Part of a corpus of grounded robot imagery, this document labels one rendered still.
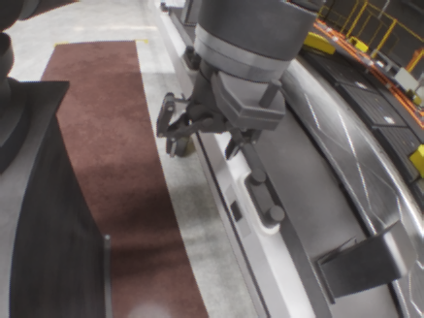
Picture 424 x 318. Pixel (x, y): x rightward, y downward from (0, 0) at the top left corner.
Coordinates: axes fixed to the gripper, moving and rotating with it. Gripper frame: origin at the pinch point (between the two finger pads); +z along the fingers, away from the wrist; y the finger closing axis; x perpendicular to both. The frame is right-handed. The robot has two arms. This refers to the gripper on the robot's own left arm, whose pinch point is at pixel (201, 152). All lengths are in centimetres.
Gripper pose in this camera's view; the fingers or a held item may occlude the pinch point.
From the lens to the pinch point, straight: 34.9
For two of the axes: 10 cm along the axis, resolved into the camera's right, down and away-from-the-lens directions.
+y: -9.5, -0.4, -3.1
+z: -2.8, 6.0, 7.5
